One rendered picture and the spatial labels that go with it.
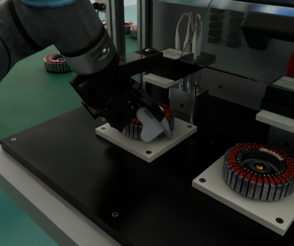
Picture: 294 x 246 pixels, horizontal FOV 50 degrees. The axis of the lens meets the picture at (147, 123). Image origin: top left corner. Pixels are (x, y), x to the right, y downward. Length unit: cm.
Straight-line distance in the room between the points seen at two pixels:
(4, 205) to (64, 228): 125
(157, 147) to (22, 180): 25
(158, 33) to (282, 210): 58
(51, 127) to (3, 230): 97
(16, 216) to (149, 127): 118
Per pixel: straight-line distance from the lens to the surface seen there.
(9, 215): 168
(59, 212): 53
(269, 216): 49
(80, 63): 47
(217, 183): 52
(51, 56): 112
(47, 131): 70
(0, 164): 67
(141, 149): 59
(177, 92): 73
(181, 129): 65
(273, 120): 52
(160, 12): 89
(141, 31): 86
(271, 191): 50
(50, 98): 89
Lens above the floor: 111
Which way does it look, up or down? 30 degrees down
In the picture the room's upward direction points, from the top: straight up
